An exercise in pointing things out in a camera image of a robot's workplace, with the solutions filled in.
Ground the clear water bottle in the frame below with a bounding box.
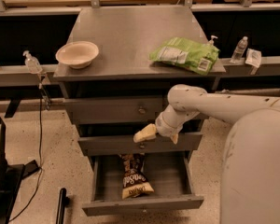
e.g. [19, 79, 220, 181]
[231, 36, 248, 63]

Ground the white paper bowl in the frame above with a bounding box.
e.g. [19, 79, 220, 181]
[55, 41, 99, 69]

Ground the grey drawer cabinet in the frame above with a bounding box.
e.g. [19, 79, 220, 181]
[52, 6, 227, 161]

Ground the grey middle drawer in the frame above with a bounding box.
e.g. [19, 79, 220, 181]
[78, 132, 203, 156]

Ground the sanitizer pump bottle behind bag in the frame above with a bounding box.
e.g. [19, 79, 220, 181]
[208, 35, 217, 46]

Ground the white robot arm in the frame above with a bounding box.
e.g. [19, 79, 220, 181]
[133, 84, 280, 224]

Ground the black cable on floor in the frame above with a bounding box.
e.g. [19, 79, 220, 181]
[8, 84, 45, 223]

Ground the white paper packet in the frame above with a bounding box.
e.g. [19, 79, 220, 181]
[245, 49, 262, 68]

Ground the grey drawer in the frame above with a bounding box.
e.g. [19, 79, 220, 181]
[78, 132, 203, 156]
[82, 152, 203, 216]
[64, 95, 167, 124]

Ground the brown chip bag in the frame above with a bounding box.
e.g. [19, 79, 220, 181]
[120, 153, 154, 199]

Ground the green chip bag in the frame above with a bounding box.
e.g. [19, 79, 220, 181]
[149, 37, 220, 75]

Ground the grey top drawer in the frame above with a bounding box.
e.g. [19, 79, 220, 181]
[64, 95, 167, 124]

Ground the black tube bottom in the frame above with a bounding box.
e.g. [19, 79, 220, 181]
[56, 188, 70, 224]

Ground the grey bottom drawer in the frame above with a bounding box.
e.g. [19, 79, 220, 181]
[82, 152, 203, 216]

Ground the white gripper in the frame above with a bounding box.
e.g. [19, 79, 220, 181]
[133, 105, 199, 145]

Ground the clear sanitizer bottle left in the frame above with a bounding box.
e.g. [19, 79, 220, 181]
[23, 50, 43, 74]

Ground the black equipment base left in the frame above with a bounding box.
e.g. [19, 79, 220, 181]
[0, 117, 40, 224]

